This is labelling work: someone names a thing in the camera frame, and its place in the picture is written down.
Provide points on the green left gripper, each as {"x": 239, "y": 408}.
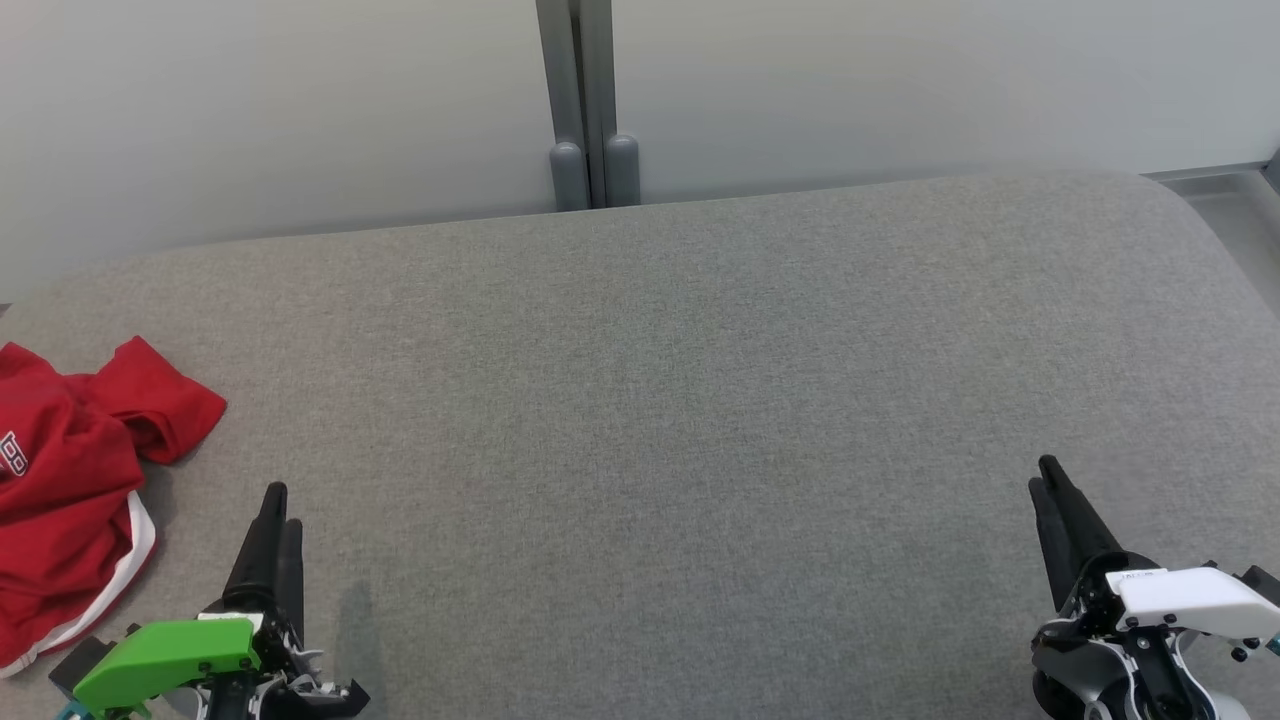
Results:
{"x": 170, "y": 655}

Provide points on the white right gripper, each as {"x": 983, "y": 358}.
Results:
{"x": 1190, "y": 595}

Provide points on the red jersey with number print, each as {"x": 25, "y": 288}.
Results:
{"x": 70, "y": 430}

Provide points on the grey fabric sofa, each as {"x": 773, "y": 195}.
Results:
{"x": 650, "y": 400}

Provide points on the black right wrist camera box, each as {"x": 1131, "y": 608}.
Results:
{"x": 1262, "y": 582}

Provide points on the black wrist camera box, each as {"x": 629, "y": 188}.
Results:
{"x": 1262, "y": 582}
{"x": 82, "y": 662}

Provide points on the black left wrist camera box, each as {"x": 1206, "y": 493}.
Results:
{"x": 82, "y": 662}

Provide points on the grey door frame post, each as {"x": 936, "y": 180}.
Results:
{"x": 620, "y": 170}
{"x": 568, "y": 175}

